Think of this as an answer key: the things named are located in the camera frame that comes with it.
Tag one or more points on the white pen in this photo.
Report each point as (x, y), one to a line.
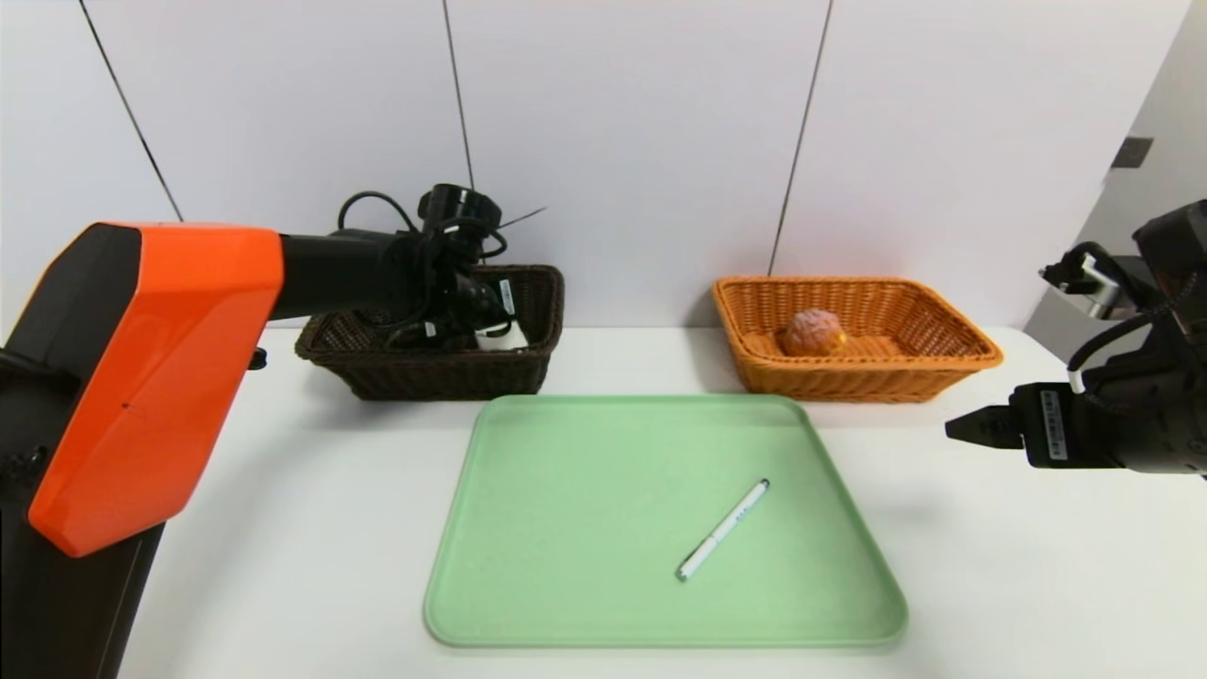
(721, 530)

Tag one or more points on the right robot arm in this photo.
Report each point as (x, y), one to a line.
(1169, 424)

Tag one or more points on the brown bread bun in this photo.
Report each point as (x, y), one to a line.
(811, 332)

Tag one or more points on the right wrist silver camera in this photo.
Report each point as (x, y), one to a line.
(1094, 283)

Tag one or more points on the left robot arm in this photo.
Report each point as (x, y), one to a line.
(160, 377)

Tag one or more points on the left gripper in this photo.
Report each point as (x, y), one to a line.
(504, 300)

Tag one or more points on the green plastic tray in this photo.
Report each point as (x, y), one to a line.
(613, 566)

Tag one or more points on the thin black zip tie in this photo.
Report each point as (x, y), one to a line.
(523, 219)

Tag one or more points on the dark brown wicker basket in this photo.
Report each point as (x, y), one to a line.
(453, 377)

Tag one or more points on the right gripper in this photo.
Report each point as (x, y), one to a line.
(1050, 425)

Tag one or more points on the dark wall plate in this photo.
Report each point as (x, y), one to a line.
(1132, 154)

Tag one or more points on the orange wicker basket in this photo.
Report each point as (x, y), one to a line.
(849, 382)

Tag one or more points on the white soap bar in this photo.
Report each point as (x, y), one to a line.
(504, 338)

